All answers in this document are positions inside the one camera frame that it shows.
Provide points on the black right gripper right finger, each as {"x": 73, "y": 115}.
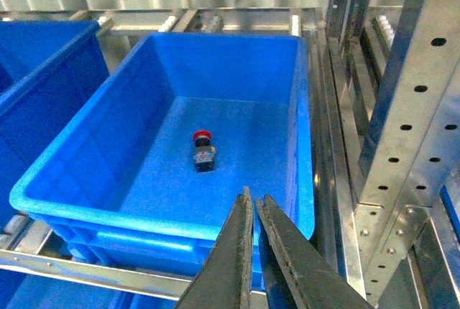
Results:
{"x": 295, "y": 274}

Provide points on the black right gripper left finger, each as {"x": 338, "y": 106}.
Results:
{"x": 225, "y": 278}

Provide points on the red mushroom push button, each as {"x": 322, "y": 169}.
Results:
{"x": 204, "y": 152}

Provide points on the blue target bin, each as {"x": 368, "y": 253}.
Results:
{"x": 118, "y": 183}

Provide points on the perforated metal rack upright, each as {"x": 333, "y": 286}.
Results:
{"x": 412, "y": 142}

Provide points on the blue middle empty bin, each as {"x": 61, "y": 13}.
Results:
{"x": 49, "y": 69}

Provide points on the metal front shelf rail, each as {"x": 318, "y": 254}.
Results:
{"x": 150, "y": 284}

